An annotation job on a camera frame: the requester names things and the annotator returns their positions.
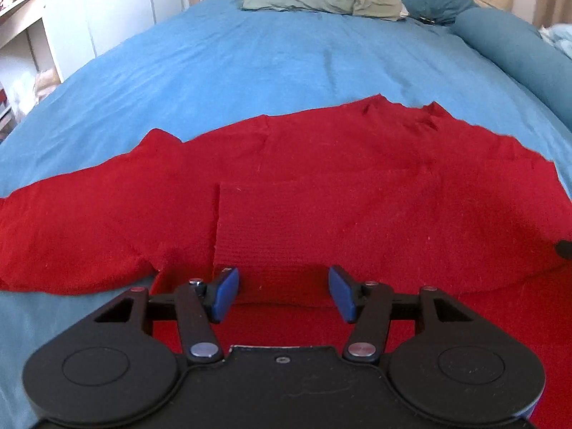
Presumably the red knit sweater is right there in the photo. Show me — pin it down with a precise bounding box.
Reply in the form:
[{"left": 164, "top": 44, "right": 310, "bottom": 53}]
[{"left": 1, "top": 96, "right": 571, "bottom": 428}]

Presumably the teal rolled duvet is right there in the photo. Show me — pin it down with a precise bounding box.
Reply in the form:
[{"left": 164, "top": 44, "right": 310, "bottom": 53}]
[{"left": 452, "top": 8, "right": 571, "bottom": 128}]

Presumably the light blue blanket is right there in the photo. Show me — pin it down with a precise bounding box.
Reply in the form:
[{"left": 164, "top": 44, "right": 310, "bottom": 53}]
[{"left": 539, "top": 23, "right": 572, "bottom": 58}]

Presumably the blue bed sheet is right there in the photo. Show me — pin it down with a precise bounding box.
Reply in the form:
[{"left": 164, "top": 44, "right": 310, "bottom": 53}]
[{"left": 0, "top": 0, "right": 572, "bottom": 429}]

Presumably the white wardrobe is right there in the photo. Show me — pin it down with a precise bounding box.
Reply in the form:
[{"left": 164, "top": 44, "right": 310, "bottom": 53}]
[{"left": 77, "top": 0, "right": 191, "bottom": 57}]

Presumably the white shelf unit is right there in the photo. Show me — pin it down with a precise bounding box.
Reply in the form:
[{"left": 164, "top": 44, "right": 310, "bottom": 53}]
[{"left": 1, "top": 0, "right": 96, "bottom": 138}]

